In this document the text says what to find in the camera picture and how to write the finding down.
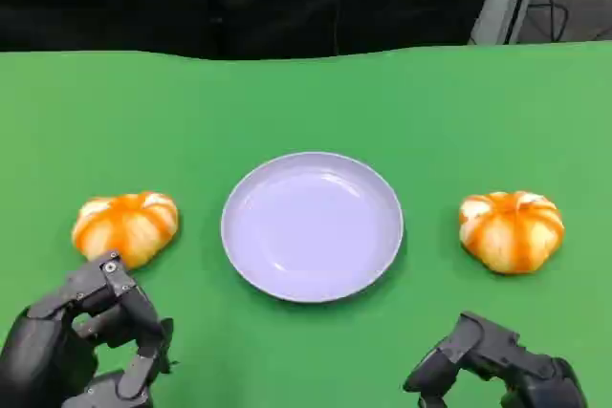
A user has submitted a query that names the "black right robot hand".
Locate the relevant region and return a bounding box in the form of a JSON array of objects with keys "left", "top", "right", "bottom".
[{"left": 403, "top": 311, "right": 589, "bottom": 408}]

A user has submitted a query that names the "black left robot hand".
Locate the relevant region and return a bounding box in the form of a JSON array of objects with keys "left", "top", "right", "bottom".
[{"left": 0, "top": 249, "right": 174, "bottom": 408}]

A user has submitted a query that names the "orange and white bread roll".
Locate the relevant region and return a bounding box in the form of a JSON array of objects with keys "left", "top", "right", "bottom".
[
  {"left": 458, "top": 190, "right": 566, "bottom": 276},
  {"left": 71, "top": 191, "right": 180, "bottom": 270}
]

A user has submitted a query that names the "lilac plate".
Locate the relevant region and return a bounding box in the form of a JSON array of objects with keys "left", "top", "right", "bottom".
[{"left": 220, "top": 151, "right": 405, "bottom": 305}]

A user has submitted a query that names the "green table cloth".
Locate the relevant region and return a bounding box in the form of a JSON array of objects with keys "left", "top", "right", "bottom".
[{"left": 0, "top": 39, "right": 612, "bottom": 408}]

